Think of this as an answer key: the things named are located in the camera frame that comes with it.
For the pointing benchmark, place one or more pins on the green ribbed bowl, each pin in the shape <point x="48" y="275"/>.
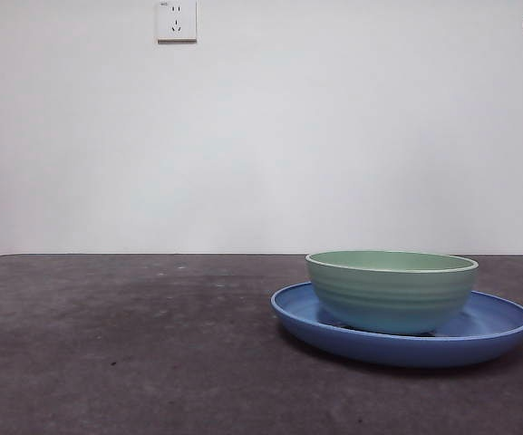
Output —
<point x="388" y="299"/>

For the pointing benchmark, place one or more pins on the blue round plate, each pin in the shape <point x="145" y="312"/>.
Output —
<point x="401" y="351"/>

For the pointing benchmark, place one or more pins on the white wall socket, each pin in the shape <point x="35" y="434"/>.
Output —
<point x="177" y="22"/>

